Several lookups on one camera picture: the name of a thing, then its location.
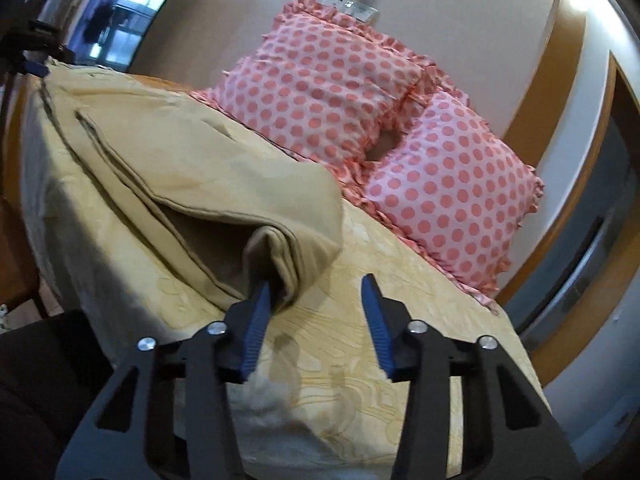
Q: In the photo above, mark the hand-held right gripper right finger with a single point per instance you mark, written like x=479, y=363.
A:
x=376, y=320

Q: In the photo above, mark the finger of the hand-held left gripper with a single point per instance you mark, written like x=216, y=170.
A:
x=31, y=66

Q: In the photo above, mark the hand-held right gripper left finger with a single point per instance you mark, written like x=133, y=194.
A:
x=255, y=325

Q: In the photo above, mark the beige pants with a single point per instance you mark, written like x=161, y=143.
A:
x=165, y=160

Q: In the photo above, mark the yellow patterned bed blanket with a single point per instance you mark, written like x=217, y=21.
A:
x=380, y=385

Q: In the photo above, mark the window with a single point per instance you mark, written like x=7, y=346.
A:
x=120, y=10

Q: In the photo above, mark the small pink polka dot pillow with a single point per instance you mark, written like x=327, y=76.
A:
x=450, y=185

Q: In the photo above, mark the person's dark clothing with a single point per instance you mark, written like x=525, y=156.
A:
x=45, y=400

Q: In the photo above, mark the large pink polka dot pillow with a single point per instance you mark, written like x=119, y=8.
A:
x=320, y=85

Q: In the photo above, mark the wooden headboard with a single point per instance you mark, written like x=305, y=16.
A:
x=560, y=110

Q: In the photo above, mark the white wall socket panel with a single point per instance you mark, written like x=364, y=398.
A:
x=352, y=6

